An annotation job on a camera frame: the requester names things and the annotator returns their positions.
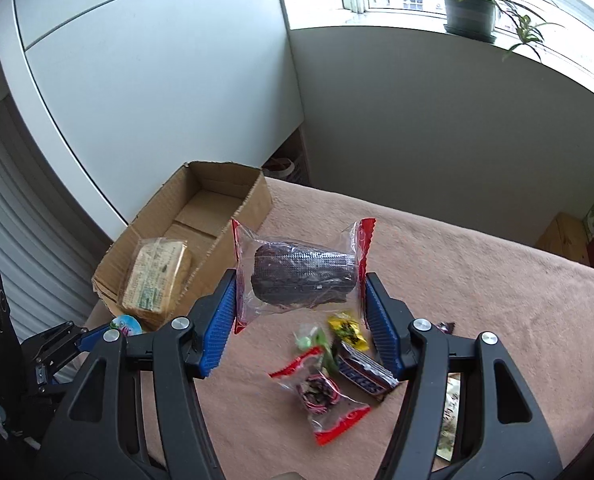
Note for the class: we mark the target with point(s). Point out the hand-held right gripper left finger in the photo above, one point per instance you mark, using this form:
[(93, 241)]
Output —
[(219, 325)]

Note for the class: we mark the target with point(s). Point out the yellow candy packet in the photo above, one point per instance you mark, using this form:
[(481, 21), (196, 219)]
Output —
[(347, 332)]

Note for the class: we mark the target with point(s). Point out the white cabinet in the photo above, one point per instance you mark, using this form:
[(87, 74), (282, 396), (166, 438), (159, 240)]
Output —
[(152, 85)]

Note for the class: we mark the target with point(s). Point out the small brown chocolate bar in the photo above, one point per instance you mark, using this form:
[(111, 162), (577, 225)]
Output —
[(367, 370)]

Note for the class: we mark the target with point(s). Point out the round colourful jelly cup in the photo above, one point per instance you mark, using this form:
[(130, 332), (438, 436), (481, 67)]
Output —
[(127, 325)]

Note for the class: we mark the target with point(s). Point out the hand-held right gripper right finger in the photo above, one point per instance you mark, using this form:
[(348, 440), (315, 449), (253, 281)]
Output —
[(379, 325)]

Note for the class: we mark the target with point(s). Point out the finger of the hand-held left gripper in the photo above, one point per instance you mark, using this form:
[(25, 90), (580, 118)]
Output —
[(52, 342)]

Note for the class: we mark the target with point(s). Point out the clear packet with dark cake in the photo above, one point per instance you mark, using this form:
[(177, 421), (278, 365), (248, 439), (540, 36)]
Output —
[(302, 275)]

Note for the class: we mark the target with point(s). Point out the small red-edged clear snack packet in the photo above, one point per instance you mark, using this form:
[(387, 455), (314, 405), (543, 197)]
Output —
[(319, 392)]

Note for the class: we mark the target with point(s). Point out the yellowish wrapped bread packet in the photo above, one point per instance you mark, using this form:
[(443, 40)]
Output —
[(157, 280)]

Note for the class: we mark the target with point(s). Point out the white ribbed panel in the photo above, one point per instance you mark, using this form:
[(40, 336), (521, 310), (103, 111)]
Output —
[(17, 210)]

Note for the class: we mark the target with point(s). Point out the pale printed snack packet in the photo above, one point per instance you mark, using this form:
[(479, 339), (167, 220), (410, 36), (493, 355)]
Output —
[(447, 410)]

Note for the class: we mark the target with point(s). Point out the pink blanket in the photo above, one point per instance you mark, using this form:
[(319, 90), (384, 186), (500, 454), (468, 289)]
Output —
[(477, 285)]

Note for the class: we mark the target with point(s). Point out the dark candy wrapper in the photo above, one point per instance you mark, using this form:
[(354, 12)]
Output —
[(446, 328)]

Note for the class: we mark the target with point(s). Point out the green wrapped candy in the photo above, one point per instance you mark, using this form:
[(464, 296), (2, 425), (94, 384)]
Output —
[(304, 342)]

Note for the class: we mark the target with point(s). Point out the potted green plant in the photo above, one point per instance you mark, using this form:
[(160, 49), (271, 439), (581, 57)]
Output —
[(469, 10)]

